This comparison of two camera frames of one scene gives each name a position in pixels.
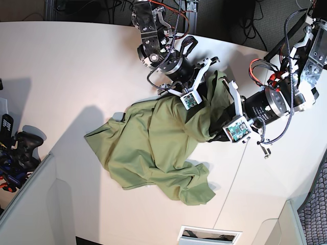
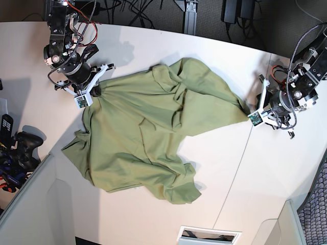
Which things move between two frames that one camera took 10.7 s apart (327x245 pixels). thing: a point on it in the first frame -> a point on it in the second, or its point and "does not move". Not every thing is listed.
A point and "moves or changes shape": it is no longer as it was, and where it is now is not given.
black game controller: x=26 y=142 does not move
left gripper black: x=183 y=74 -> x=77 y=71
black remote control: x=7 y=128 does not move
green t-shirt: x=156 y=141 moves or changes shape
